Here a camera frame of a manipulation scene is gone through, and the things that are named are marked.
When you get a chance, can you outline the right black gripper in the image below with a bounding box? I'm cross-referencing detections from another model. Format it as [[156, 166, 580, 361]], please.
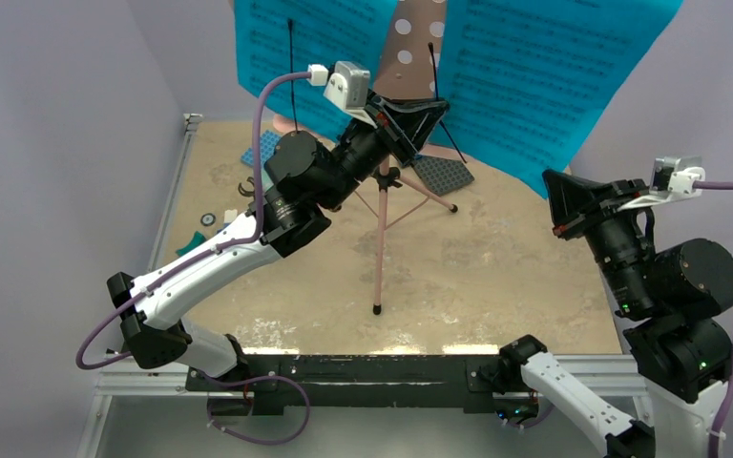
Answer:
[[542, 165, 654, 311]]

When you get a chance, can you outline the pink music stand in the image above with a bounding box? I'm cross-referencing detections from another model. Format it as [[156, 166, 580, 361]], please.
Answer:
[[227, 0, 469, 316]]

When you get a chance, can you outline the grey brick baseplate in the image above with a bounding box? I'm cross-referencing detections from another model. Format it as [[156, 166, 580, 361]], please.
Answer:
[[411, 156, 475, 197]]

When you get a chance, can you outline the blue white brick stack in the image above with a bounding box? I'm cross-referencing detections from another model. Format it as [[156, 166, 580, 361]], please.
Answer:
[[218, 209, 239, 233]]

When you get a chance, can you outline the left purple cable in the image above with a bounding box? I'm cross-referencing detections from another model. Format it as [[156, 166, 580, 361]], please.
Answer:
[[75, 71, 314, 371]]

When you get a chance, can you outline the blue sheet music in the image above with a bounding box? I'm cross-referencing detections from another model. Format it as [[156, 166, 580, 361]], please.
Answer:
[[430, 0, 681, 196], [233, 0, 397, 96]]

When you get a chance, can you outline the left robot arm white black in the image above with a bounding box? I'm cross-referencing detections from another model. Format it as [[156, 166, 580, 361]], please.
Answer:
[[107, 94, 450, 390]]

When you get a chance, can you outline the teal curved brick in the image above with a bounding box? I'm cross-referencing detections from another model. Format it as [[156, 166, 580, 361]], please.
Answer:
[[175, 231, 207, 258]]

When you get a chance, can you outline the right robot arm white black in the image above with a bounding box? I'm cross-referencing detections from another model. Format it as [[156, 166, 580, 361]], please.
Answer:
[[493, 170, 733, 457]]

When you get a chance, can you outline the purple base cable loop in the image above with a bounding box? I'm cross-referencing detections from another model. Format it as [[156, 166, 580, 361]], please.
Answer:
[[206, 377, 313, 447]]

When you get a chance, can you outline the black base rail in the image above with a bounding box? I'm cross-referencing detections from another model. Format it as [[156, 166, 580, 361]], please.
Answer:
[[186, 354, 545, 422]]

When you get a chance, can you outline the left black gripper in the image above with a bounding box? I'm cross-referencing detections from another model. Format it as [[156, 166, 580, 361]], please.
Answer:
[[316, 89, 447, 211]]

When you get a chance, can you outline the blue brick baseplate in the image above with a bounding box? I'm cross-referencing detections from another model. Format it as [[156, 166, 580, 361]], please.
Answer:
[[241, 131, 281, 167]]

